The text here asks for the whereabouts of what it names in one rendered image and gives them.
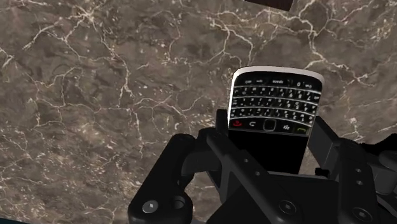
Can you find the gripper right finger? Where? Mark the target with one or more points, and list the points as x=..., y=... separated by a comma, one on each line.
x=350, y=173

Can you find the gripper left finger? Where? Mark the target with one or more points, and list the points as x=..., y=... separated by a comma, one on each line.
x=173, y=173

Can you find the black keypad phone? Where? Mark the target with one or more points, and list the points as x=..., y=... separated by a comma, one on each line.
x=274, y=102

